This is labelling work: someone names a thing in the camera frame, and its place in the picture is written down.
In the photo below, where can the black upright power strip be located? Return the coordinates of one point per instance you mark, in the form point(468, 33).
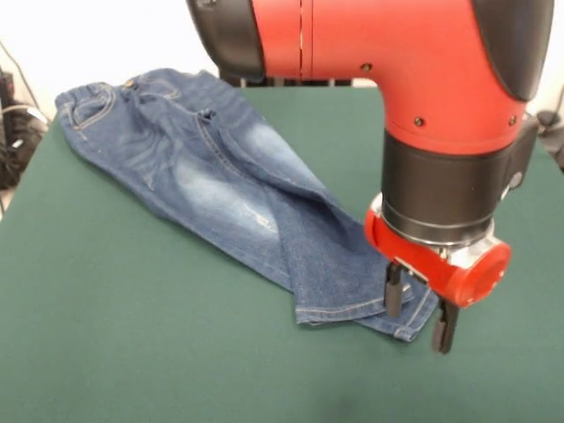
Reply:
point(7, 88)

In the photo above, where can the blue denim jeans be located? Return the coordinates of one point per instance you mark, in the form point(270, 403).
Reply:
point(220, 176)

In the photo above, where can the dark green table cloth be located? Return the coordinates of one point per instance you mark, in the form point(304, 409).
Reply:
point(176, 352)

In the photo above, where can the black round plug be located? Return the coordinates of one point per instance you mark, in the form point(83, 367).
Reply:
point(546, 118)

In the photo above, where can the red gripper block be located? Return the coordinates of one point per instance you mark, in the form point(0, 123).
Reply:
point(462, 277)

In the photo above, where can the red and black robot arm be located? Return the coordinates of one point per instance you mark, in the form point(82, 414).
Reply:
point(418, 88)

